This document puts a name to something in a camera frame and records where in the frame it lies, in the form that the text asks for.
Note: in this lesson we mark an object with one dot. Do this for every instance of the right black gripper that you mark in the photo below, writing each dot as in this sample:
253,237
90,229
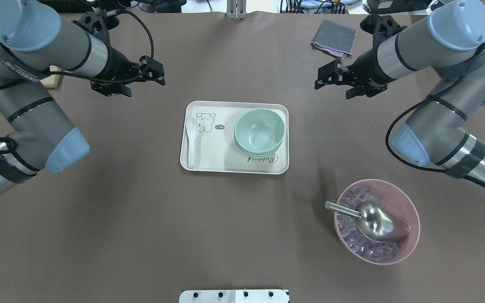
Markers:
366,70

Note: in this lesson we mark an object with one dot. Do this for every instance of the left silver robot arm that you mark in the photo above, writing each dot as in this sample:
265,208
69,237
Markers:
34,37

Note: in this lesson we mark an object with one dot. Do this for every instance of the wooden cutting board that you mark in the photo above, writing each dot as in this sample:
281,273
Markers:
52,81

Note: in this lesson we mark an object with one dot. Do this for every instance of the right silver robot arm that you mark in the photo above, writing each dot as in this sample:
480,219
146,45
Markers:
451,40

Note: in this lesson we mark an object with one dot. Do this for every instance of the green bowl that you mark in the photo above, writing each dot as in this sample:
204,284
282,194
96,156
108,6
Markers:
258,151
260,126

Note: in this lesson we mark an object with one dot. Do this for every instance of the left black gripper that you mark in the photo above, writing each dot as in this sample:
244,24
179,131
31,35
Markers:
118,65

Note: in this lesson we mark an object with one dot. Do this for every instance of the white ceramic spoon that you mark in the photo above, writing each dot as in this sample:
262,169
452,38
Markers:
191,132

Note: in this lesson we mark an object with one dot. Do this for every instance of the pink bowl with ice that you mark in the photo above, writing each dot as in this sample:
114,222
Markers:
388,197

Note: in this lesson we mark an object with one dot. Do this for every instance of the metal ice scoop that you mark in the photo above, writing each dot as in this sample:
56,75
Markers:
374,222

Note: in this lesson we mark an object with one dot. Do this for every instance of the cream serving tray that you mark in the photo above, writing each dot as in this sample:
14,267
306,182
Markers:
215,147

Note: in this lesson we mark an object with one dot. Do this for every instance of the aluminium frame post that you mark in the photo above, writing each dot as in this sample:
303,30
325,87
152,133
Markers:
236,9

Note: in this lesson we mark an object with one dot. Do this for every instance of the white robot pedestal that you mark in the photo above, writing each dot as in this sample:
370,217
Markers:
235,296

